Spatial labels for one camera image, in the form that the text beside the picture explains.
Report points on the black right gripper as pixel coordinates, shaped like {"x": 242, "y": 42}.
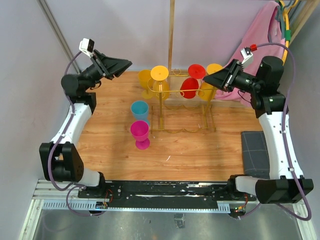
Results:
{"x": 220, "y": 78}

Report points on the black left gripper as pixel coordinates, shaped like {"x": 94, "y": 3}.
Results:
{"x": 107, "y": 66}

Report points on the yellow plastic wine glass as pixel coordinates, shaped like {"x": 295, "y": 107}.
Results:
{"x": 206, "y": 91}

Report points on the red plastic wine glass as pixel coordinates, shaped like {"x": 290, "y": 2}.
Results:
{"x": 190, "y": 85}

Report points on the blue plastic wine glass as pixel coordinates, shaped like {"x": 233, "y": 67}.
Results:
{"x": 140, "y": 111}

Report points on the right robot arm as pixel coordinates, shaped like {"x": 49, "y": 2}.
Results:
{"x": 286, "y": 183}

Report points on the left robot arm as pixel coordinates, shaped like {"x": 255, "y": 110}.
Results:
{"x": 60, "y": 159}

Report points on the hanging yellow wine glass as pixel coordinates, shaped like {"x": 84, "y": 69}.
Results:
{"x": 159, "y": 74}

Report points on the magenta plastic wine glass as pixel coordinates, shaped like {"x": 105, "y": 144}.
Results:
{"x": 140, "y": 132}

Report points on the pink cloth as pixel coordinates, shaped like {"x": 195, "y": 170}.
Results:
{"x": 264, "y": 28}

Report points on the yellow hanger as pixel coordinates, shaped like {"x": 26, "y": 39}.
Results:
{"x": 284, "y": 11}

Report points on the wooden pole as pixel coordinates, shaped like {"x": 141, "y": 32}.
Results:
{"x": 171, "y": 38}

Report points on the dark grey mat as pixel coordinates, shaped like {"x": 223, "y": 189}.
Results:
{"x": 255, "y": 155}

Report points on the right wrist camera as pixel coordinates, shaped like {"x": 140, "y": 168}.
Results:
{"x": 247, "y": 54}

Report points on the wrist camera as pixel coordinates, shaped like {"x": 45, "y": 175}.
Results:
{"x": 86, "y": 46}
{"x": 247, "y": 54}

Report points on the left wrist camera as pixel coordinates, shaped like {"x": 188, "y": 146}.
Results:
{"x": 86, "y": 46}

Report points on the gold wire glass rack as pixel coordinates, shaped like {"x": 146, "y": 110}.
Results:
{"x": 177, "y": 114}

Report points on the wooden rack frame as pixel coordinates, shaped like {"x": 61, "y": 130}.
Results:
{"x": 299, "y": 15}

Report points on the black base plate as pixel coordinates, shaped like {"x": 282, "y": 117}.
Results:
{"x": 166, "y": 196}

